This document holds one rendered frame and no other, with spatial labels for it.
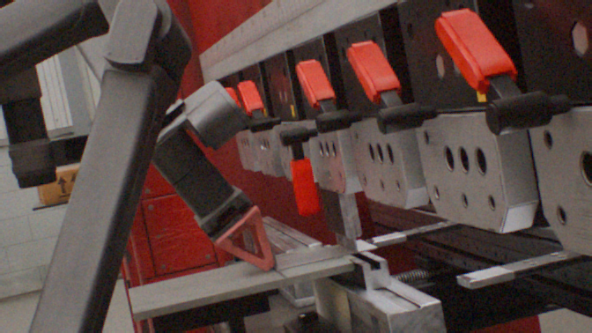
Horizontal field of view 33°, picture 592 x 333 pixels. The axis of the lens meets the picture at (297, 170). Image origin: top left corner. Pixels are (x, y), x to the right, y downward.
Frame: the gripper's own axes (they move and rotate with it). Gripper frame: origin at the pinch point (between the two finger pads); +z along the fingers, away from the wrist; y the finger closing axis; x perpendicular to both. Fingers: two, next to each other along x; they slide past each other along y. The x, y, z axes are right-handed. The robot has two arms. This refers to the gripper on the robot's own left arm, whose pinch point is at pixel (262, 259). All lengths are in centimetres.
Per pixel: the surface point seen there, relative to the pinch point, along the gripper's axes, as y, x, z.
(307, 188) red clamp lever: -15.9, -8.3, -6.3
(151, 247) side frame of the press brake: 85, 14, 1
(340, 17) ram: -32.1, -19.0, -19.6
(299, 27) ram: -13.9, -19.0, -20.3
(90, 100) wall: 717, 6, -43
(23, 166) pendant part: 140, 28, -29
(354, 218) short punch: -4.6, -11.7, 2.6
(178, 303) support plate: -8.9, 10.9, -4.4
